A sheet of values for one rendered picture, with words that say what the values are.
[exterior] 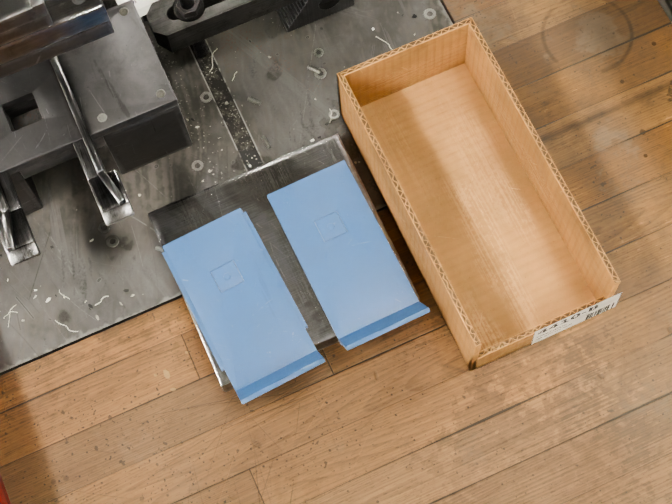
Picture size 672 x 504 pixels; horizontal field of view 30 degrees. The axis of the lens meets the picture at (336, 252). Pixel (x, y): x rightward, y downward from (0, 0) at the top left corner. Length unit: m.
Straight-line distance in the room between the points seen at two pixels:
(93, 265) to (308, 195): 0.19
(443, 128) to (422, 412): 0.24
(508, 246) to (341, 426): 0.20
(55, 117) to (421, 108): 0.30
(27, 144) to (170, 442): 0.26
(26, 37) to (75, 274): 0.25
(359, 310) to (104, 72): 0.28
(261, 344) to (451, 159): 0.22
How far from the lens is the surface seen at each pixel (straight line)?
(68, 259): 1.05
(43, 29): 0.86
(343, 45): 1.10
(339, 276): 0.99
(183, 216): 1.03
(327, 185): 1.02
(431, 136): 1.06
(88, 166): 0.99
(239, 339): 0.98
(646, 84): 1.11
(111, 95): 1.01
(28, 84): 1.03
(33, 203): 1.06
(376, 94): 1.06
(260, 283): 0.99
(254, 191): 1.03
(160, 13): 1.05
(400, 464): 0.98
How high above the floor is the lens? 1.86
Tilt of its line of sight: 69 degrees down
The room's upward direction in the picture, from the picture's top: 7 degrees counter-clockwise
